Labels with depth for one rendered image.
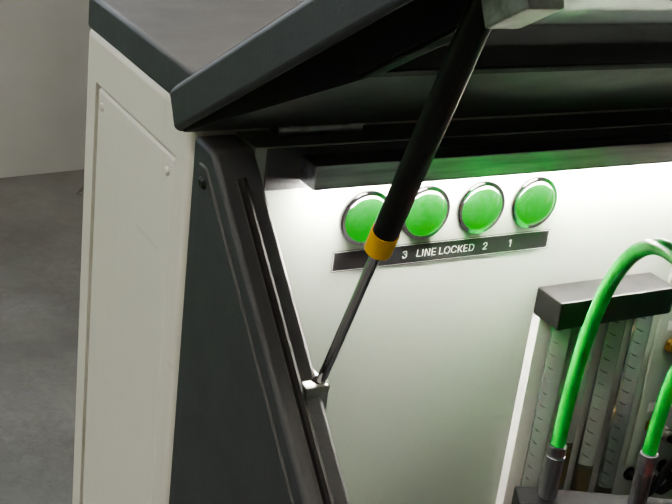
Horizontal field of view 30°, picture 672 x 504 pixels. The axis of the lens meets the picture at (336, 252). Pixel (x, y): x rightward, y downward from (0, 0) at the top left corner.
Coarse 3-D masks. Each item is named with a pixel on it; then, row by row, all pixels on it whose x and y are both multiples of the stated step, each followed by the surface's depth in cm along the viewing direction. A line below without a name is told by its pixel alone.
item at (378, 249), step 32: (480, 0) 67; (480, 32) 69; (448, 64) 71; (448, 96) 72; (416, 128) 75; (416, 160) 76; (416, 192) 78; (384, 224) 80; (384, 256) 82; (352, 320) 88; (320, 384) 94
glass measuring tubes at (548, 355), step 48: (576, 288) 122; (624, 288) 123; (528, 336) 124; (576, 336) 125; (624, 336) 129; (528, 384) 125; (624, 384) 129; (528, 432) 128; (576, 432) 131; (624, 432) 132; (528, 480) 128; (576, 480) 132
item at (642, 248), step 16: (640, 240) 101; (656, 240) 98; (624, 256) 104; (640, 256) 102; (608, 272) 107; (624, 272) 106; (608, 288) 108; (592, 304) 111; (592, 320) 112; (592, 336) 113; (576, 352) 115; (576, 368) 115; (576, 384) 116; (560, 416) 118; (560, 432) 119; (560, 448) 119
